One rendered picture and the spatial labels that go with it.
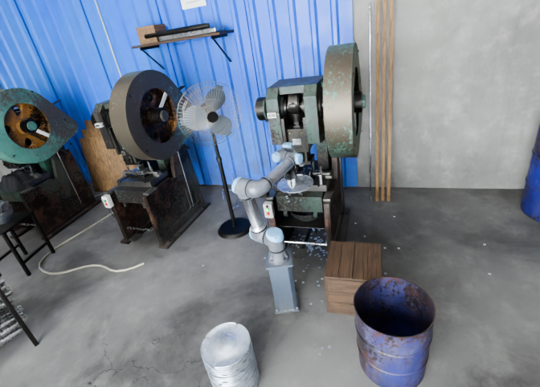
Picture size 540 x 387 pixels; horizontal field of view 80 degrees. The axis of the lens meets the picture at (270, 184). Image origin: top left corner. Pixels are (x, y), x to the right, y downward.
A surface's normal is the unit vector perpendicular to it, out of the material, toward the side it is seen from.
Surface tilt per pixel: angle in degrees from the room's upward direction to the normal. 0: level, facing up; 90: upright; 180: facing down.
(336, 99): 73
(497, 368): 0
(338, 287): 90
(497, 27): 90
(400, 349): 92
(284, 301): 90
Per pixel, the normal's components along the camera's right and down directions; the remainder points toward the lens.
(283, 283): 0.01, 0.44
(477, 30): -0.30, 0.47
